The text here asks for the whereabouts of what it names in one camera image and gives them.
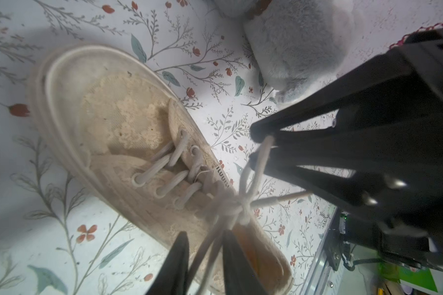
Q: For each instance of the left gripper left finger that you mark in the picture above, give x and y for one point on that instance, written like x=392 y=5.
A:
x=172 y=277

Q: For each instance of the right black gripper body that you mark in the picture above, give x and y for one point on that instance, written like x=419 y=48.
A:
x=409 y=236

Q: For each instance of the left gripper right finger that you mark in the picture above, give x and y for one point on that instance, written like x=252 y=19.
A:
x=239 y=277

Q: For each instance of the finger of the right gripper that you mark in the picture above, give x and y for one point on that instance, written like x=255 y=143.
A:
x=396 y=184
x=418 y=61

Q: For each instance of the beige sneaker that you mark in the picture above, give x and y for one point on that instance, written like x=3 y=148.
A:
x=125 y=135

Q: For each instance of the orange insole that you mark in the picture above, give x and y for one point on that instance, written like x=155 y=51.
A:
x=260 y=255

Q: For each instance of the grey white plush dog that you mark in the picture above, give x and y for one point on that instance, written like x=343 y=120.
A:
x=296 y=42

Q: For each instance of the floral table mat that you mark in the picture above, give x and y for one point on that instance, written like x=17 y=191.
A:
x=56 y=236

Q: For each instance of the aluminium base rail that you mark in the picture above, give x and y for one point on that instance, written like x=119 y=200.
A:
x=326 y=272

